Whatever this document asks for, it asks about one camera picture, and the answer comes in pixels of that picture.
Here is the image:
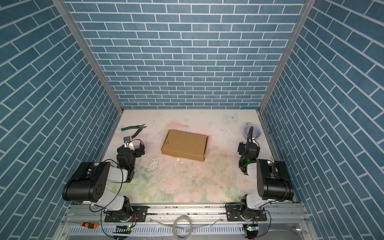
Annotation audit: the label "brown cardboard box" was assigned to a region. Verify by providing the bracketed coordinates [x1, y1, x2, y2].
[161, 130, 208, 162]

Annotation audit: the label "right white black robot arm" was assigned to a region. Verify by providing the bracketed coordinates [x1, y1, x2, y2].
[225, 141, 294, 222]

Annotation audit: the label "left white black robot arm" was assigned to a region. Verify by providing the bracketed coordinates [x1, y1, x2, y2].
[62, 140, 148, 224]

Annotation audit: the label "orange black screwdriver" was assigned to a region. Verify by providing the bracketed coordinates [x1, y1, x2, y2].
[81, 222, 98, 229]

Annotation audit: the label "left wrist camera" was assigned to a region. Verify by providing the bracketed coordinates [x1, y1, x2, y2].
[124, 137, 135, 150]

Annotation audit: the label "green handled pliers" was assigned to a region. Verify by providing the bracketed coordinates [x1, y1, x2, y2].
[120, 123, 148, 143]

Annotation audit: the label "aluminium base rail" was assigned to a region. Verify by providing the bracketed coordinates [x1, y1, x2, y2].
[54, 203, 316, 240]

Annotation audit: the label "coiled grey cable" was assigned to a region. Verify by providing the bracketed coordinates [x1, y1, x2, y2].
[149, 215, 223, 240]

